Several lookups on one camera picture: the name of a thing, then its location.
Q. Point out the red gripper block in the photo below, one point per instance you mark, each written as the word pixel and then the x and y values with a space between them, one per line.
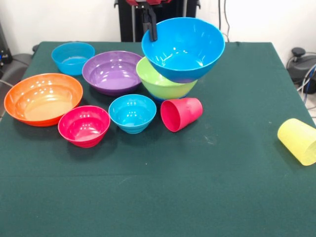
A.
pixel 153 2

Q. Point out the large blue bowl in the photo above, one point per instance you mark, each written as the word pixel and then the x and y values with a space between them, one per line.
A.
pixel 184 49

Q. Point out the green bowl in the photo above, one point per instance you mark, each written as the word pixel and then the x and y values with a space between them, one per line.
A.
pixel 163 89

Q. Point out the purple bowl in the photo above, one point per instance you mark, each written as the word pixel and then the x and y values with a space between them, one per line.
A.
pixel 111 74

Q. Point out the translucent blue bowl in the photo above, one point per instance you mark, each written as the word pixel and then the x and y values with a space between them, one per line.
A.
pixel 70 58

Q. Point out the small cyan bowl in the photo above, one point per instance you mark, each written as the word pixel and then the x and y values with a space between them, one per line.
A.
pixel 132 113

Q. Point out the pink cup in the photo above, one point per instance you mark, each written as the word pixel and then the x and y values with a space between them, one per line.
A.
pixel 182 114

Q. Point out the pink bowl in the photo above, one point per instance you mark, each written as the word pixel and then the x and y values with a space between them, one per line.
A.
pixel 84 126

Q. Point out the orange bowl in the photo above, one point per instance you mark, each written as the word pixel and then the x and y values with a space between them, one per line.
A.
pixel 42 98

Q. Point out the grey round floor base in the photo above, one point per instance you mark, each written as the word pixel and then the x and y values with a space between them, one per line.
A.
pixel 17 61
pixel 303 64

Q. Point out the dark equipment unit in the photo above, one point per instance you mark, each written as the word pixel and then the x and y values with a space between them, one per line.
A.
pixel 4 54

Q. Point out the dark green table cloth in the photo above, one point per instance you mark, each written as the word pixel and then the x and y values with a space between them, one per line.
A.
pixel 158 185

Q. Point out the yellow cup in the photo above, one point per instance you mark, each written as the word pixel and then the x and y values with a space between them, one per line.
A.
pixel 296 140

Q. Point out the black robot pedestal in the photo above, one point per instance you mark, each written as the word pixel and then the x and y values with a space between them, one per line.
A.
pixel 130 24

